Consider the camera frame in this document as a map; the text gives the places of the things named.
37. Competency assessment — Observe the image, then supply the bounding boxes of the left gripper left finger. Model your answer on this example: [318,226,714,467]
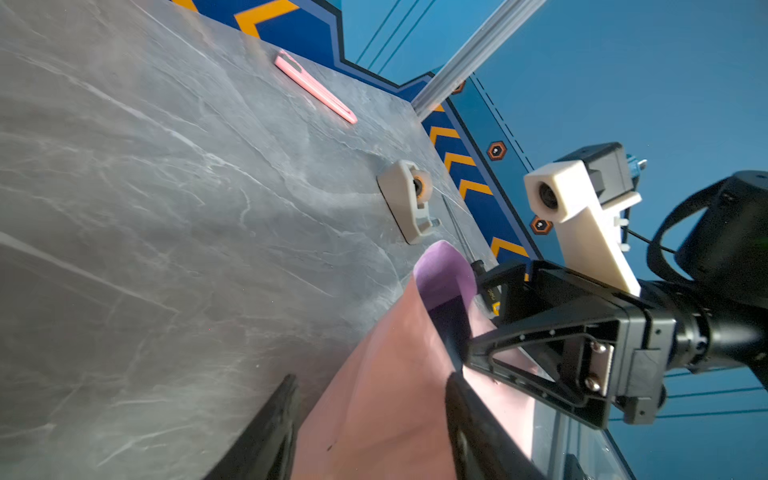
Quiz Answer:
[204,374,299,480]

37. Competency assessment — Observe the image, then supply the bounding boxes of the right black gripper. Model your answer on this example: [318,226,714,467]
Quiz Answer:
[465,261,767,429]

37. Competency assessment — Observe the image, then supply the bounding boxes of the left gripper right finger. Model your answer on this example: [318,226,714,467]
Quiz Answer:
[445,373,545,480]

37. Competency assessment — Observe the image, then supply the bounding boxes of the pink wrapping paper sheet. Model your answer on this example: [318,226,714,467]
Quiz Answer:
[291,241,535,479]

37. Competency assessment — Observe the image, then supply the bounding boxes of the dark navy gift box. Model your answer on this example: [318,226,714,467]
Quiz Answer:
[428,297,473,375]

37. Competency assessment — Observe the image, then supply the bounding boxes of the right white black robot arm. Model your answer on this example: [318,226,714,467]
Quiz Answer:
[463,171,767,429]

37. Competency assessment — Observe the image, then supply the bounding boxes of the white tape dispenser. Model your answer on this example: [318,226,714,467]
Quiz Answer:
[376,160,441,245]

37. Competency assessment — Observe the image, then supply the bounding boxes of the pink scissors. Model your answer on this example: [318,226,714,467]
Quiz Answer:
[274,50,358,125]

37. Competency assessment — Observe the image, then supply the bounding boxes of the yellow handled screwdriver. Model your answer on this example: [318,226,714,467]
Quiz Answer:
[441,194,501,317]

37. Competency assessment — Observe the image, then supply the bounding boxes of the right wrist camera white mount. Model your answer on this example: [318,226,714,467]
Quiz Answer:
[523,142,642,296]

